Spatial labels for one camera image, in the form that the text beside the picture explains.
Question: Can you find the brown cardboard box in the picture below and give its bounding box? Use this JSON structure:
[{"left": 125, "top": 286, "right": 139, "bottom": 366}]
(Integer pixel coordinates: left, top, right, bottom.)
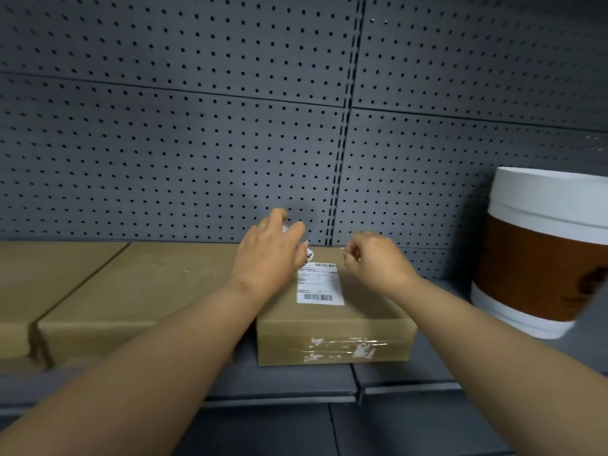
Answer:
[
  {"left": 256, "top": 246, "right": 419, "bottom": 367},
  {"left": 0, "top": 241, "right": 130, "bottom": 362},
  {"left": 37, "top": 241, "right": 260, "bottom": 369}
]

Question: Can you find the person's left forearm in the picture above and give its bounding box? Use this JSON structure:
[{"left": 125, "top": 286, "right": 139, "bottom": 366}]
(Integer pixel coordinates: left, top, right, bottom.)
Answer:
[{"left": 0, "top": 279, "right": 267, "bottom": 456}]

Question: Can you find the grey metal shelf board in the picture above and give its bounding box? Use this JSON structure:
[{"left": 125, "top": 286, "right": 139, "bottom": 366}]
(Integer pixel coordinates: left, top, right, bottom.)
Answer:
[
  {"left": 351, "top": 275, "right": 485, "bottom": 405},
  {"left": 0, "top": 346, "right": 360, "bottom": 419}
]

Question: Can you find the grey pegboard back panel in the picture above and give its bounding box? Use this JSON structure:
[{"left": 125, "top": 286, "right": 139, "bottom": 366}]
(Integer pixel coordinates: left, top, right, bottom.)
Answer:
[{"left": 0, "top": 0, "right": 608, "bottom": 281}]

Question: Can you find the person's right hand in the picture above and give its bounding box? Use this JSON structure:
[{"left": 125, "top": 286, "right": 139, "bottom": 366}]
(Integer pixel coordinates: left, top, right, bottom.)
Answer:
[{"left": 341, "top": 231, "right": 422, "bottom": 301}]

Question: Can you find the brown white cup-shaped bin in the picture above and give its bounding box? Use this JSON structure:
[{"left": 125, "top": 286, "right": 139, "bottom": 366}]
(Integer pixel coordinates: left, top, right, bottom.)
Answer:
[{"left": 470, "top": 165, "right": 608, "bottom": 340}]

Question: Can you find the person's right forearm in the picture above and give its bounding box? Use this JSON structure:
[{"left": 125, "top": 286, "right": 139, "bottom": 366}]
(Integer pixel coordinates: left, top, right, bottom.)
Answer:
[{"left": 403, "top": 279, "right": 608, "bottom": 456}]

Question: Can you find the white barcode label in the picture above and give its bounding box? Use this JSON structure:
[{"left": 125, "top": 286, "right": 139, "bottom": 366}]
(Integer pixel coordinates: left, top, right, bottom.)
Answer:
[
  {"left": 296, "top": 262, "right": 345, "bottom": 307},
  {"left": 282, "top": 222, "right": 315, "bottom": 269}
]

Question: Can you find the person's left hand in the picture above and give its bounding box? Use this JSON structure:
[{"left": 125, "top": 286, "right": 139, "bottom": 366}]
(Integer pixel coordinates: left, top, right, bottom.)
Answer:
[{"left": 229, "top": 208, "right": 310, "bottom": 301}]

